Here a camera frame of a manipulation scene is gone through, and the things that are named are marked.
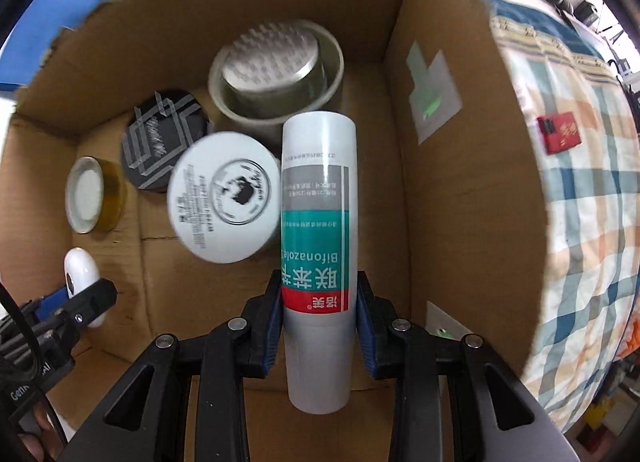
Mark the white round jar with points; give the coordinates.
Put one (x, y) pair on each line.
(225, 192)

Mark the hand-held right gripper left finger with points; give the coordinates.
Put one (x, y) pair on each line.
(270, 327)

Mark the black round tin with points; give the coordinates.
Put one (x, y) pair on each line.
(155, 142)

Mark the yellow tape roll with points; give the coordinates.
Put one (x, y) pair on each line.
(112, 192)

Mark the small black box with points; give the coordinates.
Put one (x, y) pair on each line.
(586, 12)

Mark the cardboard box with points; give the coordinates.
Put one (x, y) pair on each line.
(450, 242)

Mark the small white case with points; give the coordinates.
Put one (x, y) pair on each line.
(80, 262)

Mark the white tube bottle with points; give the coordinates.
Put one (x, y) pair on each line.
(317, 192)

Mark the plaid blanket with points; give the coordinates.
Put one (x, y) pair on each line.
(575, 192)

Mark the small red box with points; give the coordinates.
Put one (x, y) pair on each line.
(562, 134)

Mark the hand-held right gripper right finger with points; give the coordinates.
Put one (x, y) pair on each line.
(363, 329)

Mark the person's left hand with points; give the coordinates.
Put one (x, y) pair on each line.
(34, 448)

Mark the grey bowl with metal lid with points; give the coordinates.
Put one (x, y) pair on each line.
(250, 124)

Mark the perforated metal strainer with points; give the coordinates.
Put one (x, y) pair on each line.
(270, 62)

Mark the blue exercise mat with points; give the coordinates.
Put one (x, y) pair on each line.
(30, 42)

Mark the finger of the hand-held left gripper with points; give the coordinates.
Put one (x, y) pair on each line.
(47, 304)
(95, 299)

